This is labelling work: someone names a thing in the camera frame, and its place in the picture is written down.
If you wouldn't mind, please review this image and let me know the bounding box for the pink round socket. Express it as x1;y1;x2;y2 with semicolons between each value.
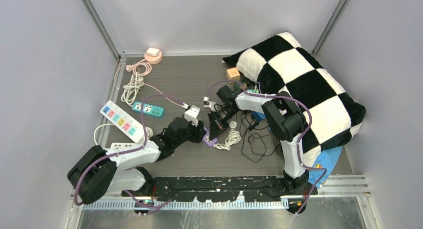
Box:
144;50;163;65

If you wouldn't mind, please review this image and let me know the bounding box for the white charger block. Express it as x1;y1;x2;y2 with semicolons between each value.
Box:
146;47;161;57

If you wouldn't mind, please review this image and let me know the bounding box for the blue cube socket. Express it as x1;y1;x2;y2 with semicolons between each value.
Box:
251;112;265;122

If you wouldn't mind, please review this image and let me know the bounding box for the pink coiled cable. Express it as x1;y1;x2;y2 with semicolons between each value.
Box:
113;57;153;89

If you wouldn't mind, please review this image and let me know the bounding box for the purple power strip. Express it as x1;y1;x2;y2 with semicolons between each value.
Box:
203;127;217;147

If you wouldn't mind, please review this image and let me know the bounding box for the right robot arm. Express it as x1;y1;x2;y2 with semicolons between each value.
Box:
208;86;309;194

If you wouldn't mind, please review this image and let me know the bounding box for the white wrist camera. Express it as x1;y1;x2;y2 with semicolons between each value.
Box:
203;96;215;109
184;105;201;127

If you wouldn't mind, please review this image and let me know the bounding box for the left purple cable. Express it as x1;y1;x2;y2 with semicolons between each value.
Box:
73;94;189;216

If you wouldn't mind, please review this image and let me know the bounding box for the white thick coiled cable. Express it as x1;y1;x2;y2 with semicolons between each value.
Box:
121;72;146;107

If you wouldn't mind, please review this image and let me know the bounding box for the dark green cube socket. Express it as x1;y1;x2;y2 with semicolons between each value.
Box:
233;83;247;91

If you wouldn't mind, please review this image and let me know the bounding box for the black thin cable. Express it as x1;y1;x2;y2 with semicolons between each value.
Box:
239;110;281;164

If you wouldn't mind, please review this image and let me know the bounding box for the teal usb power strip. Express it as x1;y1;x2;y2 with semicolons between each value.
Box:
132;101;164;118

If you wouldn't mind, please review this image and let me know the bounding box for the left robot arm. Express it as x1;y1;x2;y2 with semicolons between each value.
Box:
67;117;206;205

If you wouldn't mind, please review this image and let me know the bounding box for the orange cube socket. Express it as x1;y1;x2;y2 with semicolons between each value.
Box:
226;67;240;82

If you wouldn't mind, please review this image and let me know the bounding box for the checkered black white pillow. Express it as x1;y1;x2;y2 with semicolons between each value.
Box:
222;32;366;166

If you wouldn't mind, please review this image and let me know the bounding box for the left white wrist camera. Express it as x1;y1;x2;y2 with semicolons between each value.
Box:
184;105;201;127

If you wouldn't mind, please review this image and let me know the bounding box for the purple cable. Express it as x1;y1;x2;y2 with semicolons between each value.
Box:
73;94;189;216
206;80;328;215

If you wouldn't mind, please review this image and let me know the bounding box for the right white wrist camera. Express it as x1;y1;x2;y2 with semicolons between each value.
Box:
203;96;215;109

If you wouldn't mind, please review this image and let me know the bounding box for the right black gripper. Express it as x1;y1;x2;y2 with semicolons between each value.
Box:
208;106;238;141

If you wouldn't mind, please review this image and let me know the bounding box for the white colourful power strip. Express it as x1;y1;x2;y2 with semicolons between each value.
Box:
100;100;145;143

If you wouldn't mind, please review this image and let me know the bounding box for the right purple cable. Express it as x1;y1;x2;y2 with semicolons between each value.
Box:
206;80;328;215

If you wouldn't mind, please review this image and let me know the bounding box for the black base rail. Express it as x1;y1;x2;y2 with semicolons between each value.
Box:
130;176;312;203

